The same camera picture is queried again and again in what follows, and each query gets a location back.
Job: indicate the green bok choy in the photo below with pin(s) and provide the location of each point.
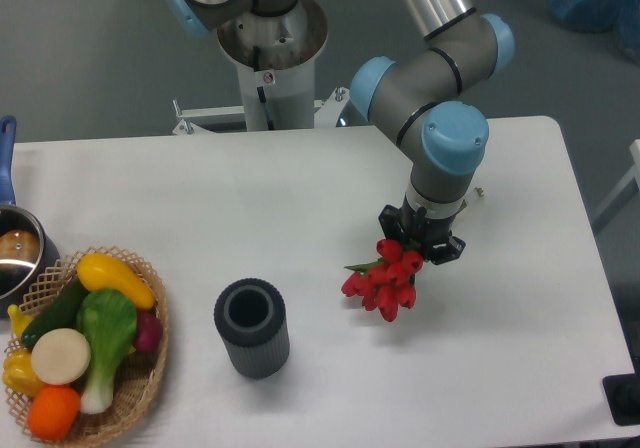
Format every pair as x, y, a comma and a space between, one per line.
108, 321

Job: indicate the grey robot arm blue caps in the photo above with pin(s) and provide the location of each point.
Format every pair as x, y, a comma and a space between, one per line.
415, 104

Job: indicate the orange fruit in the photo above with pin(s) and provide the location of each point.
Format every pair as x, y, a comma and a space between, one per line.
53, 412

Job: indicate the yellow banana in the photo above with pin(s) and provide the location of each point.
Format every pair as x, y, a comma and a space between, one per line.
19, 321

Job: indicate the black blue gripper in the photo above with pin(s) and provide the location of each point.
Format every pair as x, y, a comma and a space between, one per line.
430, 237

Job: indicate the yellow bell pepper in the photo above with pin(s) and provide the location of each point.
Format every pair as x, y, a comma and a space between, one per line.
19, 375

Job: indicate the white furniture frame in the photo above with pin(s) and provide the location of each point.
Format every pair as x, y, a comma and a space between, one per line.
620, 195

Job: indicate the yellow squash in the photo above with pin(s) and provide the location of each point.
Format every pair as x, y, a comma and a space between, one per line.
98, 271

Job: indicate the red tulip bouquet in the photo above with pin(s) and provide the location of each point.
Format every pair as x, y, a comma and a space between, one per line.
387, 283

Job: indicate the purple red radish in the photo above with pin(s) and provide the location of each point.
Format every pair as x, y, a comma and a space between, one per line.
149, 332

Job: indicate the dark green cucumber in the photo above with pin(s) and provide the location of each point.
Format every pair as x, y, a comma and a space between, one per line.
60, 313

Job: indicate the black box at table edge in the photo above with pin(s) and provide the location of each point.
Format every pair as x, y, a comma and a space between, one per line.
622, 394

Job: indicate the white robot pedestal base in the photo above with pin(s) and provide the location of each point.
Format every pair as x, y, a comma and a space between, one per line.
275, 62

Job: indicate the woven wicker basket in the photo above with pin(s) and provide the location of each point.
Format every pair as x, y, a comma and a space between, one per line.
137, 380

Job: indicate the cream round radish slice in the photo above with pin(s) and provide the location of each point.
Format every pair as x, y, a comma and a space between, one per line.
61, 356

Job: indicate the blue plastic bag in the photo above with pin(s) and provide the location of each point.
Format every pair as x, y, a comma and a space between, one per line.
619, 17

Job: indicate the steel saucepan blue handle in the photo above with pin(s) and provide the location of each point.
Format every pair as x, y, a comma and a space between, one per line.
26, 249

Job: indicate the dark grey ribbed vase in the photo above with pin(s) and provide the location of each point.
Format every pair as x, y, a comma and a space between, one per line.
250, 317

